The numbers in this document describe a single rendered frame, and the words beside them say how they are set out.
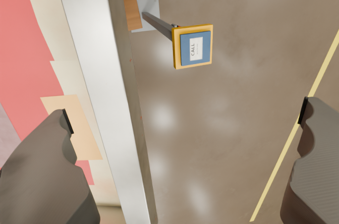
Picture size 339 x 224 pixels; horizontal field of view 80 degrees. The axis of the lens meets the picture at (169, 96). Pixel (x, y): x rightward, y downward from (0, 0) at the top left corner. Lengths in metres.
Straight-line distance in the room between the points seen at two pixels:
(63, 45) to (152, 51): 1.43
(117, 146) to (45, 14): 0.15
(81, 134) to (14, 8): 0.16
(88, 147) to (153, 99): 1.53
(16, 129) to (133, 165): 0.17
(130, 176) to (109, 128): 0.07
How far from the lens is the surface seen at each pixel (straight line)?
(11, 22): 0.27
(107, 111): 0.21
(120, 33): 0.19
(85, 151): 0.32
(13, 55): 0.28
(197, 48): 0.66
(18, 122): 0.34
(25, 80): 0.29
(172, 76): 1.76
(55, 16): 0.24
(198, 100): 1.96
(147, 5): 1.58
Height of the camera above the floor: 1.56
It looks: 58 degrees down
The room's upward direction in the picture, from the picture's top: 149 degrees clockwise
